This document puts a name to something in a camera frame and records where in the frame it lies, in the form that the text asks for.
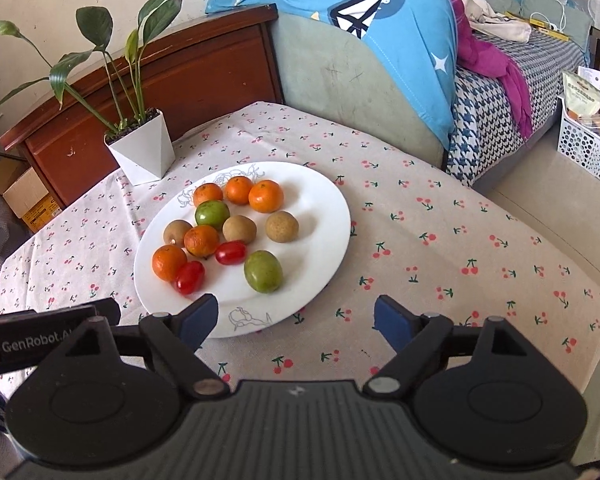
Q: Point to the cardboard box with yellow print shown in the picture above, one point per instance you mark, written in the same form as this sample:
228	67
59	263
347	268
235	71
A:
30	205

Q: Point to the green snack packet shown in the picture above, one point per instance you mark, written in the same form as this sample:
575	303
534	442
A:
580	95

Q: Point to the white perforated basket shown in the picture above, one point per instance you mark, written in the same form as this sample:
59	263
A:
587	150

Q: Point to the blue printed blanket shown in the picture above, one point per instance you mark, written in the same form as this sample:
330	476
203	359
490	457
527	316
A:
410	50

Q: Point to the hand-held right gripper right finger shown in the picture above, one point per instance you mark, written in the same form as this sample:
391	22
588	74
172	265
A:
392	322

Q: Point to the white plate with line drawing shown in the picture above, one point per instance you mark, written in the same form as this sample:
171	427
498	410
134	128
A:
310	260

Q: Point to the orange mandarin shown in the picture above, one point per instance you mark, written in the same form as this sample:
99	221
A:
266	196
238	190
208	194
201	240
169	262

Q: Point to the green plant in white pot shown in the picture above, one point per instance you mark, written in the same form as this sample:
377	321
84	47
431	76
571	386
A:
142	150

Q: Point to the red cherry tomato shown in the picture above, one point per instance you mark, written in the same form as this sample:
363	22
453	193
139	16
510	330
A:
230	252
189	277

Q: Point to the small green jujube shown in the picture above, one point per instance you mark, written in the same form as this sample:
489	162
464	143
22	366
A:
212	213

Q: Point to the light green pillow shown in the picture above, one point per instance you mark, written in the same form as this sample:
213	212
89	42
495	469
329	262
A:
575	20

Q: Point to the plain cardboard box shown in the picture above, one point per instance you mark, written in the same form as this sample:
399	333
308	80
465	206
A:
0	172

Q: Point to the large brown longan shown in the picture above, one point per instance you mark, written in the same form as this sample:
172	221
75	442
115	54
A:
239	228

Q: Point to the yellowish brown longan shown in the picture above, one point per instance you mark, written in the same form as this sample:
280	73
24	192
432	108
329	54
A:
282	226

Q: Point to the small brown longan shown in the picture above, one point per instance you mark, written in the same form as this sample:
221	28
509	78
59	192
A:
177	232

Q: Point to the white cloth bag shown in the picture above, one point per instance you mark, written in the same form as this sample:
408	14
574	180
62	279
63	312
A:
502	22

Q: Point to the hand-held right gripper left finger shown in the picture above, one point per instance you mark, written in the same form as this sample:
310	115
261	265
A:
202	312

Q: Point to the grey-green sofa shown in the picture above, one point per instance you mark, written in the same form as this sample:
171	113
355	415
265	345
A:
330	80

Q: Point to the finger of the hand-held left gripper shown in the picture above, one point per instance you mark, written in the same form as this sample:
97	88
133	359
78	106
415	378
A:
30	340

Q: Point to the magenta cloth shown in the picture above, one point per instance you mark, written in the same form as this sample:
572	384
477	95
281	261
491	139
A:
500	75

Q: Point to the wooden headboard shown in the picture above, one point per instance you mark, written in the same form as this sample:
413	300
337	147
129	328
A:
205	75

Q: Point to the houndstooth sofa cover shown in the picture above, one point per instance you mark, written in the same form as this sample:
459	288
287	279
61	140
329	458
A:
545	70

